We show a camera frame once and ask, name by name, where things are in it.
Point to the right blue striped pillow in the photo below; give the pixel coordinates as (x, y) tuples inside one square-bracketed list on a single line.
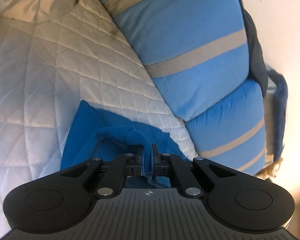
[(232, 132)]

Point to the blue folded garment on bag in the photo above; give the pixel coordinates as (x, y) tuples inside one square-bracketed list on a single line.
[(279, 115)]

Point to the blue striped pillow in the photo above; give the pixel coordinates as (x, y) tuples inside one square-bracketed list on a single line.
[(232, 132), (195, 51)]

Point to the blue fleece sweater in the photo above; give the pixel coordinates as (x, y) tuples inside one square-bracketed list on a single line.
[(99, 133)]

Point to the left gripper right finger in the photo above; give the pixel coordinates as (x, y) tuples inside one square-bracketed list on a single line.
[(177, 171)]

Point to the teddy bear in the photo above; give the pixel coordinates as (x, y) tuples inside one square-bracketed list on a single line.
[(270, 172)]

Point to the dark navy garment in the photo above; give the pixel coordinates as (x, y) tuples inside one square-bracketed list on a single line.
[(257, 67)]

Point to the left blue striped pillow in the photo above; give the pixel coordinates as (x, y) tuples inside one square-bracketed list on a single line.
[(195, 51)]

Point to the white quilted bed cover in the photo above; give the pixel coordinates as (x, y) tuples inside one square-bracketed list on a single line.
[(46, 69)]

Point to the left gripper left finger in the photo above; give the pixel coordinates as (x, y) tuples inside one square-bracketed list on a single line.
[(114, 173)]

